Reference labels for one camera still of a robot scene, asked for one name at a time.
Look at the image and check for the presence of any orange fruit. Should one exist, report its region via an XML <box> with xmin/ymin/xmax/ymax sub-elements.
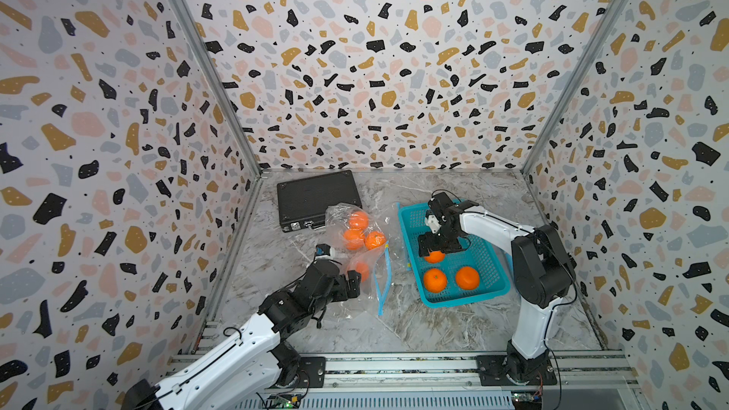
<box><xmin>364</xmin><ymin>231</ymin><xmax>387</xmax><ymax>250</ymax></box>
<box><xmin>421</xmin><ymin>268</ymin><xmax>448</xmax><ymax>294</ymax></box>
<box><xmin>354</xmin><ymin>262</ymin><xmax>370</xmax><ymax>281</ymax></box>
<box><xmin>347</xmin><ymin>210</ymin><xmax>370</xmax><ymax>231</ymax></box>
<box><xmin>423</xmin><ymin>251</ymin><xmax>445</xmax><ymax>264</ymax></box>
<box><xmin>343</xmin><ymin>229</ymin><xmax>366</xmax><ymax>251</ymax></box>
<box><xmin>455</xmin><ymin>267</ymin><xmax>480</xmax><ymax>292</ymax></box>

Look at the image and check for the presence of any clear zip-top plastic bag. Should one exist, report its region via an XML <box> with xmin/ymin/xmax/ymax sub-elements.
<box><xmin>325</xmin><ymin>202</ymin><xmax>406</xmax><ymax>317</ymax></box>

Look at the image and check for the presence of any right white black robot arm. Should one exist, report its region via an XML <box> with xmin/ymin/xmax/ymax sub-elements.
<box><xmin>418</xmin><ymin>190</ymin><xmax>577</xmax><ymax>369</ymax></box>

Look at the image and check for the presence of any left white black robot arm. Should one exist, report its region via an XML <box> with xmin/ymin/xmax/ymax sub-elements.
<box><xmin>121</xmin><ymin>258</ymin><xmax>362</xmax><ymax>409</ymax></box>

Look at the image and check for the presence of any teal plastic mesh basket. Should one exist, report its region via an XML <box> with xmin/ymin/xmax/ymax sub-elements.
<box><xmin>398</xmin><ymin>203</ymin><xmax>511</xmax><ymax>309</ymax></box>

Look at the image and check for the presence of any black ribbed metal briefcase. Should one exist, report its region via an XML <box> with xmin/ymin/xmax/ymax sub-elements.
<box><xmin>276</xmin><ymin>170</ymin><xmax>363</xmax><ymax>233</ymax></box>

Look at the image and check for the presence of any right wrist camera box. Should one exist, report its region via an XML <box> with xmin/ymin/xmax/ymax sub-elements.
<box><xmin>425</xmin><ymin>209</ymin><xmax>448</xmax><ymax>235</ymax></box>

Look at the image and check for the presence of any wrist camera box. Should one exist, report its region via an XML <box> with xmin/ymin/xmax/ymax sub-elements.
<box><xmin>314</xmin><ymin>244</ymin><xmax>336</xmax><ymax>262</ymax></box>
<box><xmin>425</xmin><ymin>209</ymin><xmax>448</xmax><ymax>235</ymax></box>

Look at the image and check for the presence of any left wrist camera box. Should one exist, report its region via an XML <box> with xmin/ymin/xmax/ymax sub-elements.
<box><xmin>314</xmin><ymin>244</ymin><xmax>336</xmax><ymax>262</ymax></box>

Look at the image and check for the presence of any aluminium front rail frame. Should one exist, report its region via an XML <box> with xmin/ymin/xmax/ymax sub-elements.
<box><xmin>153</xmin><ymin>349</ymin><xmax>645</xmax><ymax>410</ymax></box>

